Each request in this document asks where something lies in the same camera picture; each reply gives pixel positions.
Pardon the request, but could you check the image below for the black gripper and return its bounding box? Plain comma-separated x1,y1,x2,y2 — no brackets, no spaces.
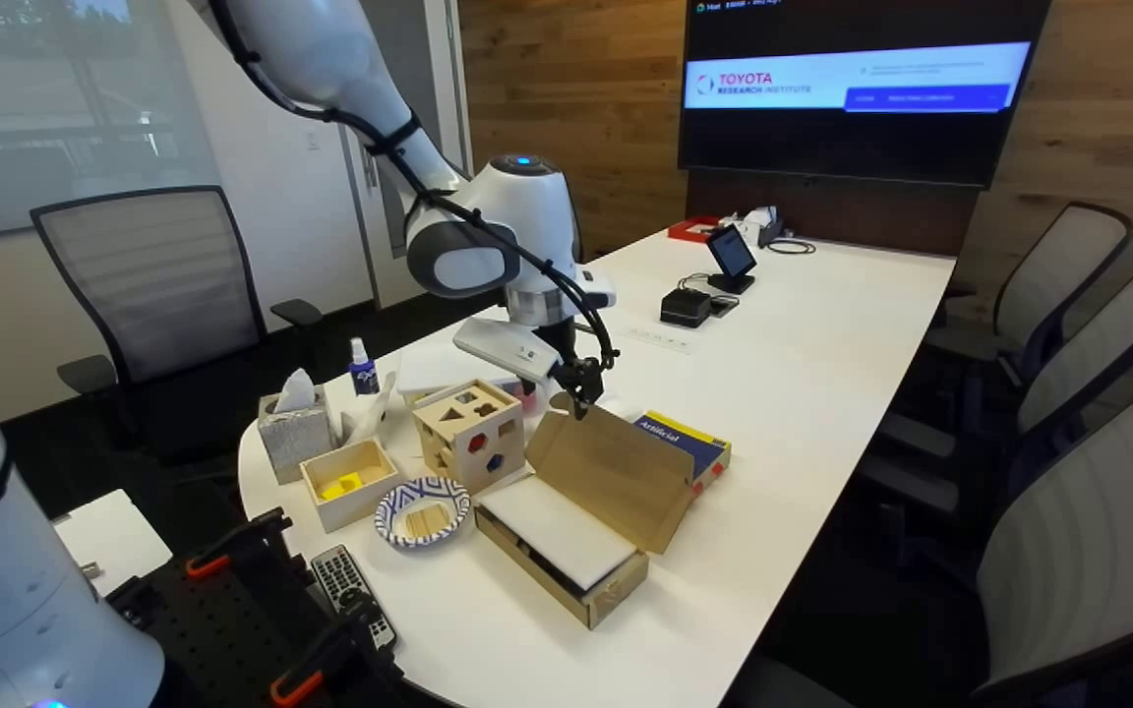
548,342,613,423

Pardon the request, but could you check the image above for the brown cardboard box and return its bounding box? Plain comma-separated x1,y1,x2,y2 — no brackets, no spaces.
468,400,705,632

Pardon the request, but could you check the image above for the small black box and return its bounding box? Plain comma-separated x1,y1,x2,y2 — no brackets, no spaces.
657,283,714,330

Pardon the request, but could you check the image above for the grey tissue box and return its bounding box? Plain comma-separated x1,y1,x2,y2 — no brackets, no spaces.
254,365,343,482

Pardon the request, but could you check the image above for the wooden shape sorter cube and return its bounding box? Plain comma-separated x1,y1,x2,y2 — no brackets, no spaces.
409,377,531,495

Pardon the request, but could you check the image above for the blue and yellow book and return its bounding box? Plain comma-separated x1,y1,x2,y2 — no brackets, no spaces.
628,406,735,512

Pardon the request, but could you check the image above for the white foam sheet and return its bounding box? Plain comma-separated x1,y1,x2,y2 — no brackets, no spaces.
476,472,643,599

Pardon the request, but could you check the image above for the clear plastic container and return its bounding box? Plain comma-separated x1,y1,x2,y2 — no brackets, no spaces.
380,360,472,413

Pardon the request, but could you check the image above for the blue patterned paper plate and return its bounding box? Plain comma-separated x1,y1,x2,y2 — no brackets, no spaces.
371,472,476,554

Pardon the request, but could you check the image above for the red flat object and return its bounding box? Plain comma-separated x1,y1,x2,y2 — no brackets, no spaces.
663,215,722,247

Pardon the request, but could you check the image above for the black tablet on stand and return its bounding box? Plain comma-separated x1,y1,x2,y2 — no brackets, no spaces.
700,220,764,300

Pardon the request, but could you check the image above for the small blue spray bottle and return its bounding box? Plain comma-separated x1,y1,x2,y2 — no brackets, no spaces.
347,335,384,397

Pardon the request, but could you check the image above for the small wooden tray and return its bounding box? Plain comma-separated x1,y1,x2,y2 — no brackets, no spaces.
300,435,409,536

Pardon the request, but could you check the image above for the yellow toy piece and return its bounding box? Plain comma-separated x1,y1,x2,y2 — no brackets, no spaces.
318,469,372,504

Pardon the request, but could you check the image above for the black remote keypad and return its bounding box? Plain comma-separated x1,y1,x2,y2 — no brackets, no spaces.
306,544,399,655

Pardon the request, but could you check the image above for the black clamp with orange tip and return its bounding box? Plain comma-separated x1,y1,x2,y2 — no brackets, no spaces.
180,504,295,587
263,599,380,708

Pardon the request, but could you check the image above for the white door with glass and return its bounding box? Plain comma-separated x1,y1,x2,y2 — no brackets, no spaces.
333,0,478,313

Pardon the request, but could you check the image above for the black mounting board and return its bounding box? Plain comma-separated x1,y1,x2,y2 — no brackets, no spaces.
101,518,458,708

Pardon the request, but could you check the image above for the black mesh office chair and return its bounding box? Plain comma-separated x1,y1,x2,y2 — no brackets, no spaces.
27,182,325,465

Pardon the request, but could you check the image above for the grey mesh office chair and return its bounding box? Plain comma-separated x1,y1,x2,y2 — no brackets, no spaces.
858,267,1133,524
735,375,1133,708
929,195,1133,388

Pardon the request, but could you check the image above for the white paper sheet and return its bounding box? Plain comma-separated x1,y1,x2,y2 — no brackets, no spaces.
49,482,175,601

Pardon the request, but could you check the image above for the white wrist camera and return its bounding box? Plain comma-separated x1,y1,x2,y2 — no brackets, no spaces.
449,313,565,388

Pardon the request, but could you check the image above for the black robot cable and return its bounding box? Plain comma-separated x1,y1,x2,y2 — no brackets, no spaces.
203,0,625,377

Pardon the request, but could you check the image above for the white cable bundle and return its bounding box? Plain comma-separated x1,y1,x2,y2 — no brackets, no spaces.
733,204,820,261

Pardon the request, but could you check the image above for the wall mounted TV screen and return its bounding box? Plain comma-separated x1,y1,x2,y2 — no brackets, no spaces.
676,0,1053,191

